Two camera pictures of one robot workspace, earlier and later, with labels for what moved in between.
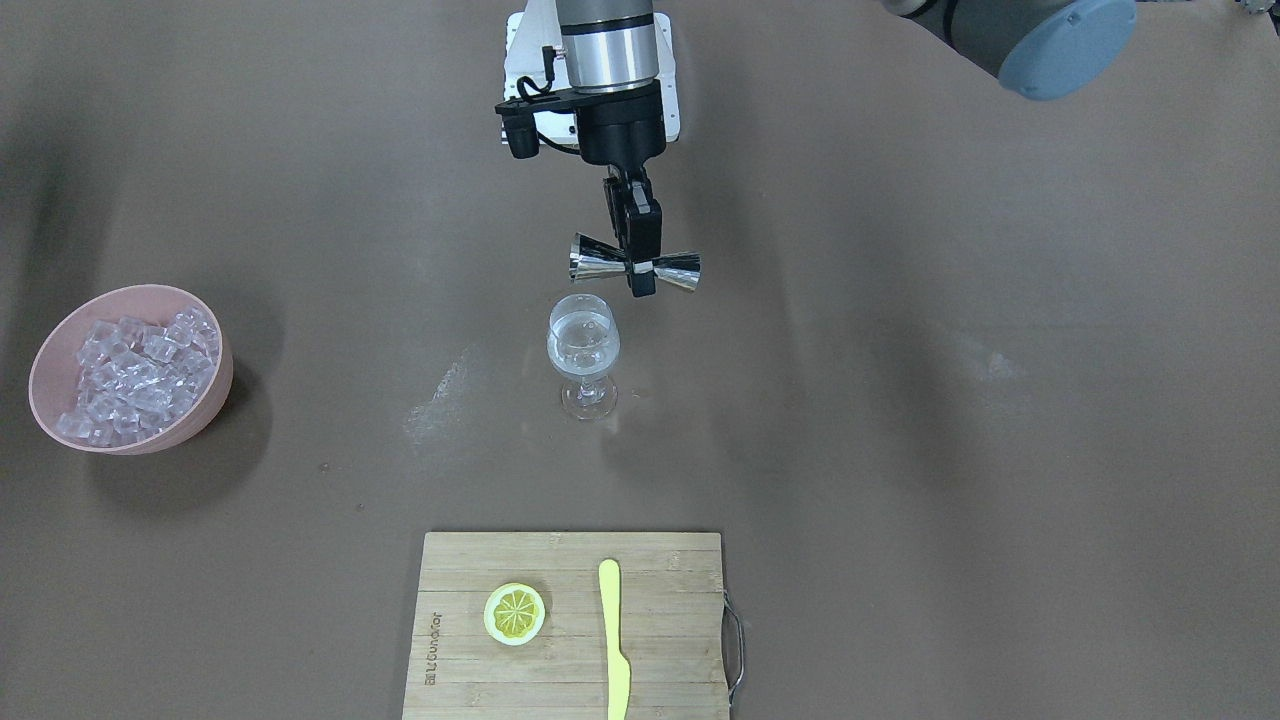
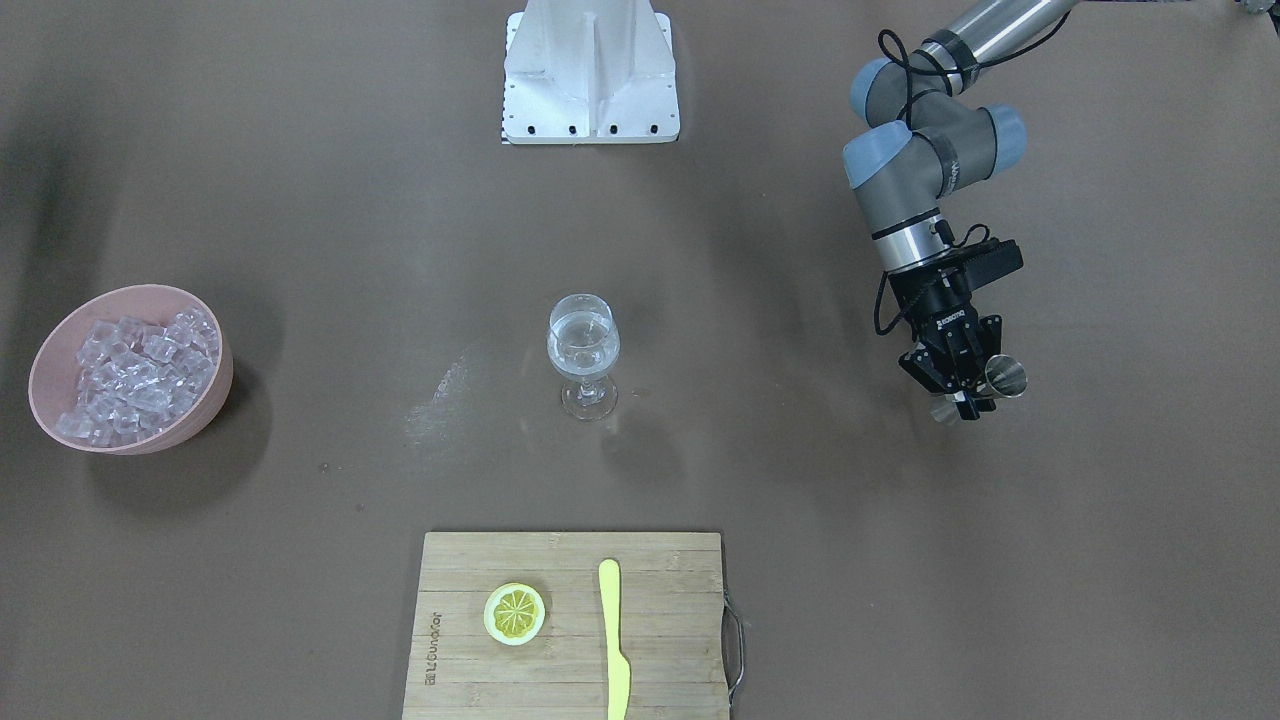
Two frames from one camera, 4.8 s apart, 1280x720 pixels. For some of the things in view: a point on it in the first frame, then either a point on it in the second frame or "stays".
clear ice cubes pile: x=135 y=379 stays
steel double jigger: x=590 y=257 to x=1005 y=377
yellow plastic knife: x=620 y=675 stays
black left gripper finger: x=637 y=219 to x=979 y=398
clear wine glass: x=583 y=340 stays
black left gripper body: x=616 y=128 to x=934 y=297
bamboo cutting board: x=671 y=615 stays
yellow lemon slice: x=514 y=613 stays
